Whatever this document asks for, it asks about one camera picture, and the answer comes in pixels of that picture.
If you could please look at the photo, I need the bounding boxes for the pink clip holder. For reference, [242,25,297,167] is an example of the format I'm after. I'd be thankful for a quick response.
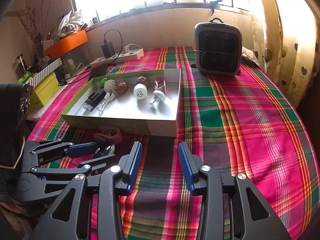
[94,126,123,144]

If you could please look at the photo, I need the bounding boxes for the black oval magnetic mount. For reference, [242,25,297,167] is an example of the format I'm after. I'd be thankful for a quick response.
[95,142,115,158]

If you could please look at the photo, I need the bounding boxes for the white round travel adapter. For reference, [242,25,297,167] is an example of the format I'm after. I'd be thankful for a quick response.
[133,83,148,100]

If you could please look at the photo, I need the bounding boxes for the brown walnut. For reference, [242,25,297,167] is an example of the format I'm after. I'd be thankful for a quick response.
[116,82,129,95]
[137,76,150,87]

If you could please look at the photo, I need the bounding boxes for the black flashlight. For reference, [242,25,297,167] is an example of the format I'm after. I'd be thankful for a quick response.
[82,88,106,112]

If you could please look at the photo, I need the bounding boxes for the green white spool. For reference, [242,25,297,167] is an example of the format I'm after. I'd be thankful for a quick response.
[99,78,117,94]

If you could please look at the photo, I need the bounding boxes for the pink green clip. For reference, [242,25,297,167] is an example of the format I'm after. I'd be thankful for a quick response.
[154,76,167,94]

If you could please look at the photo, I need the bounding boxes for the green white cardboard box tray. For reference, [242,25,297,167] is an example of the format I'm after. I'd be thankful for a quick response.
[61,69,181,137]

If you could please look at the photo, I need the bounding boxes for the yellow box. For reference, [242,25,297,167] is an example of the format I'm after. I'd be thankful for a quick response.
[29,72,59,109]

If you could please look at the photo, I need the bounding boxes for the plaid bed cover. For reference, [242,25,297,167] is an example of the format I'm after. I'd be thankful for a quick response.
[27,45,320,240]

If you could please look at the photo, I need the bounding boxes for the striped gift box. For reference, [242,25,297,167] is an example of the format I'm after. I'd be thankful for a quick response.
[26,58,62,88]

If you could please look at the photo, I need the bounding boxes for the white power strip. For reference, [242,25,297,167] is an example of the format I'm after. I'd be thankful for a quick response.
[90,49,144,68]

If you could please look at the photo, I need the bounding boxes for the orange tray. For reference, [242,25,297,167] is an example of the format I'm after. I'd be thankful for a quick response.
[43,30,88,60]

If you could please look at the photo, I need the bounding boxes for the grey portable heater fan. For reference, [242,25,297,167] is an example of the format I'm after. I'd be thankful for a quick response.
[194,17,242,76]

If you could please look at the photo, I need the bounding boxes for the red berry branches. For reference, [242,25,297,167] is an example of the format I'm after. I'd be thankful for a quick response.
[16,0,52,54]

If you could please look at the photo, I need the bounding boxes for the heart pattern curtain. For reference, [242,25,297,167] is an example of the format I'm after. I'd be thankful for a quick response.
[252,0,319,107]

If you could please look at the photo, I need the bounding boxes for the black camera module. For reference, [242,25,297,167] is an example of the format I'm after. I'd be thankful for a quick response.
[1,83,33,181]

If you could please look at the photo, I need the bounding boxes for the black charger with cable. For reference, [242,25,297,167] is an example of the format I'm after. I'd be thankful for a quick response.
[101,29,124,66]

